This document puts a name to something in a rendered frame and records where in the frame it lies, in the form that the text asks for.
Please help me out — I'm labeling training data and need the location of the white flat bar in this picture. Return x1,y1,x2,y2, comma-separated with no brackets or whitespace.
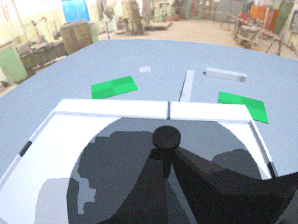
180,69,194,103

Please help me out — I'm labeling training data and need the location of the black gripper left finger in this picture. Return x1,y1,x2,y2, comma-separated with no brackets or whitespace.
98,148,169,224

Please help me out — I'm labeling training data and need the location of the dark steel pin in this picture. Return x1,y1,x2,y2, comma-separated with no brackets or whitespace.
152,125,181,179

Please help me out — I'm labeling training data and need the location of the grey round disc with small hole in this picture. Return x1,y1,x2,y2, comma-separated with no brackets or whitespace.
67,117,262,224

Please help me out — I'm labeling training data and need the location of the grey rectangular bar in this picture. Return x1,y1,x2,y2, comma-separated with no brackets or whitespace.
206,67,247,83

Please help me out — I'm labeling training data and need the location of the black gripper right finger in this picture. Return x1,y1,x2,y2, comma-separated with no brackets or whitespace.
172,147,298,224

